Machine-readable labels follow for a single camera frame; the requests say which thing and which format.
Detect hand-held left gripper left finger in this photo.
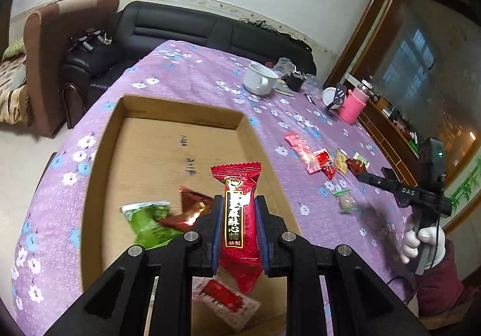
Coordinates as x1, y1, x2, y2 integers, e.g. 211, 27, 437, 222
45, 195, 226, 336

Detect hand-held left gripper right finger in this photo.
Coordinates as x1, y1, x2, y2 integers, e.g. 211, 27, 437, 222
255, 196, 430, 336

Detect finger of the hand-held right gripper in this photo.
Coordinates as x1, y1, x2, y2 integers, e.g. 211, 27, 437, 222
357, 169, 399, 195

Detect dark red packet green label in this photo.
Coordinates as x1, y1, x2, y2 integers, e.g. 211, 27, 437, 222
345, 153, 371, 176

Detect bright red candy packet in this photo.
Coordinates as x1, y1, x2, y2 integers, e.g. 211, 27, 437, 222
210, 161, 264, 295

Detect dark red snack packet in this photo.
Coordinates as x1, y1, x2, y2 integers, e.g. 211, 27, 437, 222
157, 186, 215, 233

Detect white and red snack packet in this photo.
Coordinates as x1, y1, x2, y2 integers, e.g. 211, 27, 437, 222
192, 276, 262, 332

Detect green snack packet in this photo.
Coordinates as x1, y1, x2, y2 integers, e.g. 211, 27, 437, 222
120, 201, 184, 250

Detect cardboard box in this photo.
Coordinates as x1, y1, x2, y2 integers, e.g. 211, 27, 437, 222
80, 94, 302, 334

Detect person's right forearm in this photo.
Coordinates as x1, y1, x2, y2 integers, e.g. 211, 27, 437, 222
415, 251, 467, 317

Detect person's right hand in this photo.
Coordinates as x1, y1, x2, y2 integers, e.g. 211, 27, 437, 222
398, 225, 446, 266

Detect small green-edged candy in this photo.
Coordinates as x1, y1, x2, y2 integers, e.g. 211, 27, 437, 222
332, 188, 358, 214

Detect gold snack packet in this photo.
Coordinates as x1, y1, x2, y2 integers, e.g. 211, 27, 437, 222
333, 150, 350, 175

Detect small red snack packet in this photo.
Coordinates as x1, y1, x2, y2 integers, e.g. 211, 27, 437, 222
314, 148, 337, 180

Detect pink knit-sleeved thermos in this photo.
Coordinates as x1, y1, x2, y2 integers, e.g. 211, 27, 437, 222
337, 85, 371, 125

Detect pink snack packet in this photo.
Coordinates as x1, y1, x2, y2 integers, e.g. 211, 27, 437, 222
284, 132, 320, 174

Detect clear plastic container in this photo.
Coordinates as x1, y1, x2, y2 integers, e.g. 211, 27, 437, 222
305, 73, 324, 94

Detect wooden glass-door cabinet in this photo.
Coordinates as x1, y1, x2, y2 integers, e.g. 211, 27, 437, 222
322, 0, 481, 233

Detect black container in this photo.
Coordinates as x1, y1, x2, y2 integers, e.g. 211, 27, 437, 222
281, 72, 306, 92

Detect white cup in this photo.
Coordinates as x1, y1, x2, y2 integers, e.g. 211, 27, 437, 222
242, 62, 280, 96

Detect purple floral tablecloth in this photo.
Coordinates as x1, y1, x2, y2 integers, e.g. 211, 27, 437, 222
10, 39, 448, 336

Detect black leather sofa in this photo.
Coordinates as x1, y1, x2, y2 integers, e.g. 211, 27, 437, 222
61, 1, 317, 96

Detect black device on sofa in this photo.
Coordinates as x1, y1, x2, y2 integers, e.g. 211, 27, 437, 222
69, 28, 114, 53

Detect brown armchair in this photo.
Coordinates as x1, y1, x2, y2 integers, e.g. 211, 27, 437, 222
23, 0, 120, 138

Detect patterned bed blanket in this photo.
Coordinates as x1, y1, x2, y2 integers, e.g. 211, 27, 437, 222
0, 57, 31, 125

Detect green cushion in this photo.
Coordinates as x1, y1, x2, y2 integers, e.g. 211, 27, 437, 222
2, 39, 28, 61

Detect green bamboo wall sticker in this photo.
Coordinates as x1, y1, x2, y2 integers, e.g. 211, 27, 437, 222
449, 166, 481, 206

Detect dark red bag strap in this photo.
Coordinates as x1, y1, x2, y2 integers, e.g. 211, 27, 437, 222
62, 82, 86, 130

